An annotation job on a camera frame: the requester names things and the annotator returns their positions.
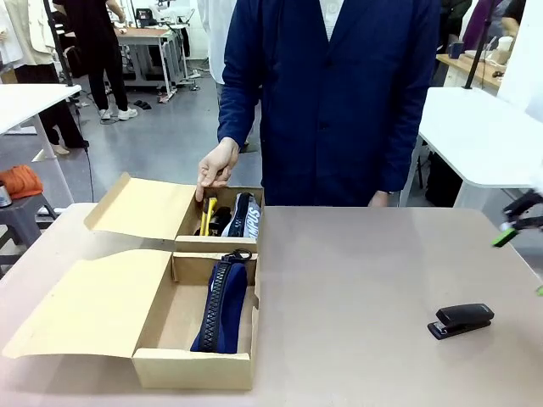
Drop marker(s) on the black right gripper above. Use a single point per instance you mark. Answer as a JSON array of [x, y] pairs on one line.
[[524, 207]]

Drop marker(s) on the person's right forearm navy sleeve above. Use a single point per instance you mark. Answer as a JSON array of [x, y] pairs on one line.
[[237, 118]]

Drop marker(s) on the large black stapler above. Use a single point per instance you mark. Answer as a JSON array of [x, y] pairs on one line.
[[462, 316]]

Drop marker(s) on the grey stool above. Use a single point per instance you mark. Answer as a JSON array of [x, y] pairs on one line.
[[25, 212]]

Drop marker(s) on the person's left forearm navy sleeve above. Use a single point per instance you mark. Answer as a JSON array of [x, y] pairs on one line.
[[403, 148]]

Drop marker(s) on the small black stapler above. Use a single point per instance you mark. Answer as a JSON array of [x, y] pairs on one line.
[[221, 216]]

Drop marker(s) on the person in dark jacket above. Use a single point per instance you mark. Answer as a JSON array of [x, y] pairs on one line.
[[454, 21]]

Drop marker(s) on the wooden table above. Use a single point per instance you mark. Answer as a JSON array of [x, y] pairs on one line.
[[466, 63]]

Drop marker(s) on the white paper cup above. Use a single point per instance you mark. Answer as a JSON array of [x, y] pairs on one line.
[[505, 46]]

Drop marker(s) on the person in black clothes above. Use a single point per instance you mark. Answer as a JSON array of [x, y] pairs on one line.
[[97, 42]]

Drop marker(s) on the person in cream jacket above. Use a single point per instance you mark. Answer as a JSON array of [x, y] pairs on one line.
[[25, 34]]

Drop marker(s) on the person in purple top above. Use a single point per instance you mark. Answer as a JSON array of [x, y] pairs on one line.
[[483, 21]]

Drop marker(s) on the yellow black utility knife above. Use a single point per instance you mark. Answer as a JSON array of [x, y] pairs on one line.
[[207, 216]]

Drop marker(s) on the large cardboard box with lid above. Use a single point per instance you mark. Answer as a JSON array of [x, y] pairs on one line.
[[97, 305]]

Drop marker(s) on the person's right hand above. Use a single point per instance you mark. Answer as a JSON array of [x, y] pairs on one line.
[[218, 165]]

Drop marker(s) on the grey metal workbench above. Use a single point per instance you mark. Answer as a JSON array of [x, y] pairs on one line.
[[148, 36]]

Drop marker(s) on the dark blue mug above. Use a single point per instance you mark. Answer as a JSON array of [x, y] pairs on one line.
[[456, 50]]

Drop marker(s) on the metal can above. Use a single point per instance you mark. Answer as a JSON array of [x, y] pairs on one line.
[[4, 197]]

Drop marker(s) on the black stand pole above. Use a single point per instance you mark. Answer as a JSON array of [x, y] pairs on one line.
[[475, 63], [59, 46]]

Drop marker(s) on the person in navy coat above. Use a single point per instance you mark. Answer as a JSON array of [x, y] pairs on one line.
[[339, 106]]

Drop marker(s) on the navy zip pencil case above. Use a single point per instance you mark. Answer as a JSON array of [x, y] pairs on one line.
[[231, 305]]

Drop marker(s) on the person's left hand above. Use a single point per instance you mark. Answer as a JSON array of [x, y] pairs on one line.
[[379, 199]]

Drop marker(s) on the orange cloth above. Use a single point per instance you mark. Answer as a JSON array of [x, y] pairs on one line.
[[21, 180]]

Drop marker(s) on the person in white coat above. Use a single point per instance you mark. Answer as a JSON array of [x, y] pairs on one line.
[[212, 42]]

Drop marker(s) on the white desk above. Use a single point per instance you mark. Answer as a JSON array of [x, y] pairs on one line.
[[466, 127], [29, 102]]

